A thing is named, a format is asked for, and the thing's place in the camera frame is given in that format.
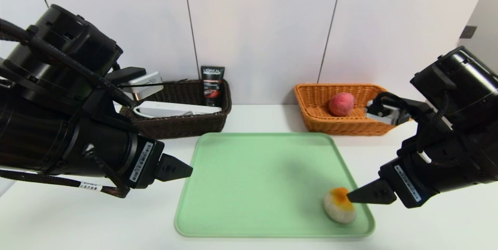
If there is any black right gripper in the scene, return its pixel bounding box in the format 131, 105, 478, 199
346, 124, 470, 209

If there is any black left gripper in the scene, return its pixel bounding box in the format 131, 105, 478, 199
61, 116, 193, 189

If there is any cream bun with orange top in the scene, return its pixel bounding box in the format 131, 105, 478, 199
323, 187, 357, 224

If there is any white power strip with cable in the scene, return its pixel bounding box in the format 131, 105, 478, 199
133, 101, 222, 119

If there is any black face wash tube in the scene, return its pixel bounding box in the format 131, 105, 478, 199
200, 66, 225, 107

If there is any red peach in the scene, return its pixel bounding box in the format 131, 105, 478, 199
328, 92, 355, 117

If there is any dark brown wicker basket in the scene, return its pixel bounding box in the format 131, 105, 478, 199
119, 79, 233, 140

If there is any orange wicker basket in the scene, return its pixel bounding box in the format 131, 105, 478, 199
294, 83, 414, 136

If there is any light green plastic tray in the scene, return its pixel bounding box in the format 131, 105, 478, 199
174, 132, 376, 239

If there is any thin black zip tie tail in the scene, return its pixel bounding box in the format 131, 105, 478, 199
117, 79, 188, 87

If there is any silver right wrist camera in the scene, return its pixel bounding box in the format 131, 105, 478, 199
365, 99, 412, 126

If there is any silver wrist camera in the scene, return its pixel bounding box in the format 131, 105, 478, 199
122, 72, 164, 101
365, 99, 412, 126

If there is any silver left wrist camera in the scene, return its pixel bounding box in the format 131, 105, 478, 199
122, 72, 164, 101

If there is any black right camera cable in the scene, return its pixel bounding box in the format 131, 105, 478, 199
375, 91, 454, 153

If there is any black camera cable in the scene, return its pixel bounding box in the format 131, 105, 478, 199
375, 91, 454, 153
0, 19, 136, 108

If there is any black braided left arm hose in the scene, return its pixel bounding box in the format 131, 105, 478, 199
0, 168, 130, 199

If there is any black left camera cable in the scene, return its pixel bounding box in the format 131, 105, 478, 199
0, 19, 136, 108

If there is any dark wall plate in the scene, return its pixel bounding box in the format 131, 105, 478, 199
459, 26, 477, 40

